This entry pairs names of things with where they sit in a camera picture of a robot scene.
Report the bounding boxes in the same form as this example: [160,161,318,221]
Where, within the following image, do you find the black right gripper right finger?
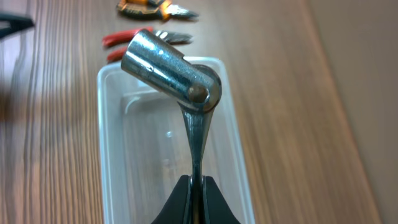
[202,176,240,224]

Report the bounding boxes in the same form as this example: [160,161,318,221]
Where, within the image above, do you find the red handled shears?
[102,27,193,67]

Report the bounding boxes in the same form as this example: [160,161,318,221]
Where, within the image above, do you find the clear plastic container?
[98,57,255,223]

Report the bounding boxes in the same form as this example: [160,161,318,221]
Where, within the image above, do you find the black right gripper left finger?
[152,175,190,224]

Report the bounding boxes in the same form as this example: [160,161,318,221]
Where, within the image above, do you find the orange black long-nose pliers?
[116,0,199,20]

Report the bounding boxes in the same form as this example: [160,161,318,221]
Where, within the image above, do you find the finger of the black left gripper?
[1,12,35,39]

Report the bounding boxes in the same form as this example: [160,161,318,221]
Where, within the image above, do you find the silver socket wrench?
[120,28,223,224]

